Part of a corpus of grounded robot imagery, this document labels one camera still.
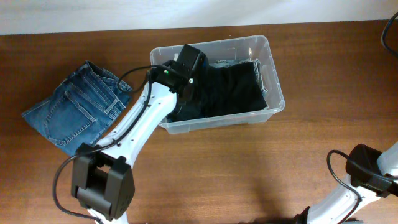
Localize blue denim jeans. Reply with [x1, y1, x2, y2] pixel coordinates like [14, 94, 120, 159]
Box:
[22, 61, 132, 156]

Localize black garment with red trim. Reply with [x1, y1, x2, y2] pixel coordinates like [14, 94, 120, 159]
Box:
[200, 62, 267, 117]

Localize dark blue shirt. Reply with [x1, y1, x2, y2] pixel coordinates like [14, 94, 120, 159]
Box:
[201, 57, 209, 71]

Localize clear plastic storage bin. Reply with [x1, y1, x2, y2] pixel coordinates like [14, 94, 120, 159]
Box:
[159, 35, 285, 134]

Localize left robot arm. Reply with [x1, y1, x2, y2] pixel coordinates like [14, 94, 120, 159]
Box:
[71, 44, 208, 223]

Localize black Nike garment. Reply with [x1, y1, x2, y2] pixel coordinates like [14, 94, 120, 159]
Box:
[167, 96, 206, 122]

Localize light grey jeans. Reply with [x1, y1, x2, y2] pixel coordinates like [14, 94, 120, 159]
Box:
[211, 59, 268, 97]

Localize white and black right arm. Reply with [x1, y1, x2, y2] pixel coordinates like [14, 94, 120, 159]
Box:
[294, 144, 397, 224]

